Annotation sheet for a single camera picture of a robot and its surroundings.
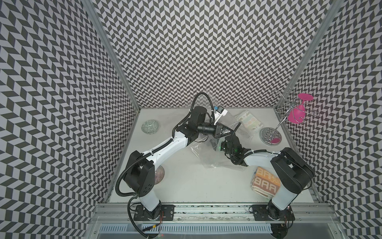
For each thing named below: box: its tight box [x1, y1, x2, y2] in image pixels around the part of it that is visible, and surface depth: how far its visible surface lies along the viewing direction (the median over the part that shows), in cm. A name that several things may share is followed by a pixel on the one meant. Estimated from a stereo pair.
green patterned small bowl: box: [141, 119, 159, 135], surface depth 107 cm
